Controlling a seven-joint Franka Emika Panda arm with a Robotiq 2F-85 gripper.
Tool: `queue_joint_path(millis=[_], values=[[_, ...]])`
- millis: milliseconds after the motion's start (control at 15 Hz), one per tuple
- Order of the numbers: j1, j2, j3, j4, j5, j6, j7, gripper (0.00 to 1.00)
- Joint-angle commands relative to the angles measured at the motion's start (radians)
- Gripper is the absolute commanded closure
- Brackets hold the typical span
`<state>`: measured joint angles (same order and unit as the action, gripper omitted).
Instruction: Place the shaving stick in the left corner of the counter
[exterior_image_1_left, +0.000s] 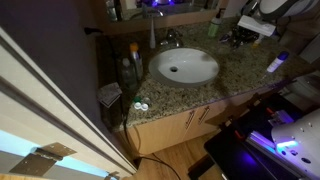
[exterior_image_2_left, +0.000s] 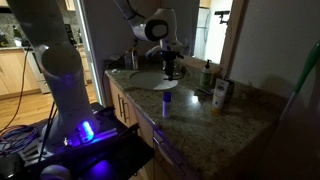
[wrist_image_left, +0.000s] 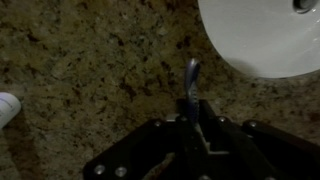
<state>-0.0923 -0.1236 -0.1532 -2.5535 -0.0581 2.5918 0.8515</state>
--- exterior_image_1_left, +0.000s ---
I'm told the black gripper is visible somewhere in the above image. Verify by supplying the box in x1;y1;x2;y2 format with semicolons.
232;26;261;48

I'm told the purple white toothpaste tube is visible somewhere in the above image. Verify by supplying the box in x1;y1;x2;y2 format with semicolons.
261;50;290;79

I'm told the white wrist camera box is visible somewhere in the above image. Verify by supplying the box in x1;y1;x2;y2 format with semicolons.
237;14;277;37

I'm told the metal cabinet handle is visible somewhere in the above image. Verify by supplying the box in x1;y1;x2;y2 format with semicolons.
198;105;211;125
184;109;196;130

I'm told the black robot stand platform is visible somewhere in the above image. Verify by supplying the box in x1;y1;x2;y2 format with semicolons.
203;92;320;180

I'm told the black power cable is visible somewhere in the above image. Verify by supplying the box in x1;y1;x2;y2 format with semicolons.
113;56;183;180

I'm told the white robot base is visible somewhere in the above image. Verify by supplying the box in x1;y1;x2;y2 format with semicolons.
270;109;320;179

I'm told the green soap pump bottle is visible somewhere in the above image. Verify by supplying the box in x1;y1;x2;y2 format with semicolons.
207;8;225;38

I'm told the chrome faucet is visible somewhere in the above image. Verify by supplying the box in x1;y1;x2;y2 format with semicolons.
159;28;184;48

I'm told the wooden vanity cabinet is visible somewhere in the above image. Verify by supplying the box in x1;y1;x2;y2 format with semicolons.
126;84;294;156

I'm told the large brass door hinge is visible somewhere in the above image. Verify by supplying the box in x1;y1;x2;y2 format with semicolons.
9;142;77;177

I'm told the grey folded cloth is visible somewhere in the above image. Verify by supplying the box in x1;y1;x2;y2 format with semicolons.
96;82;123;109

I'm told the white oval sink basin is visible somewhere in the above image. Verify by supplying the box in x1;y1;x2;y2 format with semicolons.
148;47;221;88

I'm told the wood framed mirror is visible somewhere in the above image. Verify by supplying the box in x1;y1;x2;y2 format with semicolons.
103;0;231;24

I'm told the small yellow object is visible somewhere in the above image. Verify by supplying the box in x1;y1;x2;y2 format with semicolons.
252;34;264;48

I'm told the white door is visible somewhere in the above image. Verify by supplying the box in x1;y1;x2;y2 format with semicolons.
0;26;138;180

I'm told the slim white tube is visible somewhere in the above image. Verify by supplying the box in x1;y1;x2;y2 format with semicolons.
149;16;157;50

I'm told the clear plastic bottle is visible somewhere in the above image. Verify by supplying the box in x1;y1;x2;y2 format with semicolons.
120;57;138;91

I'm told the white green contact lens case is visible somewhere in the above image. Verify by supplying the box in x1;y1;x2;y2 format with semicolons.
132;95;150;112

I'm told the bottle with orange cap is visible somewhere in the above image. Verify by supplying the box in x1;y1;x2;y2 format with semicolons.
129;42;144;81

